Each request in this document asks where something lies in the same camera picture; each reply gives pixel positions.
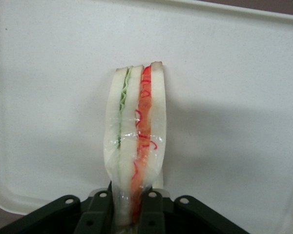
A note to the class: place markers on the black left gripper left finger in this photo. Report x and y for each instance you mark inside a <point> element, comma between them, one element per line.
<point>97,214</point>

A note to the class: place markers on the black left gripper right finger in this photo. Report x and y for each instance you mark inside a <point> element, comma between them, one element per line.
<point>153,214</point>

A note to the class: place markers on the triangle sandwich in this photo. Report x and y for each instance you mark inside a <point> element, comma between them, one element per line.
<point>127,146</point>

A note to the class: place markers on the cream plastic tray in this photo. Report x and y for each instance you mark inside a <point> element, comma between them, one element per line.
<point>51,97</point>

